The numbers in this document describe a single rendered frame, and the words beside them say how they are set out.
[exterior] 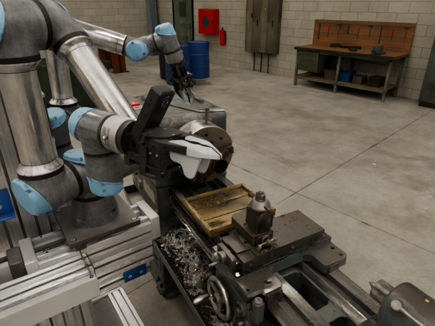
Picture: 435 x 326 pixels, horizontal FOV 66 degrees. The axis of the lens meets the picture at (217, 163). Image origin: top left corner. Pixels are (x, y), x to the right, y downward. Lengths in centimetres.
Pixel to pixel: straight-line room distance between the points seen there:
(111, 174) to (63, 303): 47
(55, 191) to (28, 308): 31
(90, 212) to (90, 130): 45
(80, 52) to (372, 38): 759
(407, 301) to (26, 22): 110
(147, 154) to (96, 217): 54
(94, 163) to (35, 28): 35
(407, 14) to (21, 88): 759
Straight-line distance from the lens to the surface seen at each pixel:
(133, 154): 67
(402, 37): 801
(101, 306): 223
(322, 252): 145
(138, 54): 133
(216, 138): 174
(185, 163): 58
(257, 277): 129
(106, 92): 88
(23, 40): 90
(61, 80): 162
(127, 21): 1296
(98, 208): 112
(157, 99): 60
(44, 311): 112
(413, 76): 804
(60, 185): 101
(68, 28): 95
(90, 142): 74
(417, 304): 100
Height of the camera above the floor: 180
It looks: 26 degrees down
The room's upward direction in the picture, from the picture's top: straight up
